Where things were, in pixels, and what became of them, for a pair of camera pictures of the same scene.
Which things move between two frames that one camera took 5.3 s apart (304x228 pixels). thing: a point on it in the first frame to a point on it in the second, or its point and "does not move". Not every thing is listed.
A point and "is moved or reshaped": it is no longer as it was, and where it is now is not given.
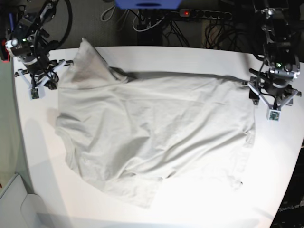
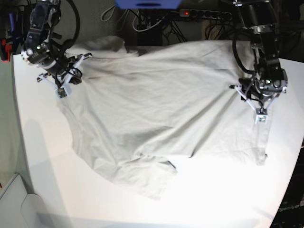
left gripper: (48, 78) to (73, 75)
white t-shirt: (123, 134) is moved or reshaped
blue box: (149, 4) does not move
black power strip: (196, 13) does not move
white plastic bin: (20, 208) does not move
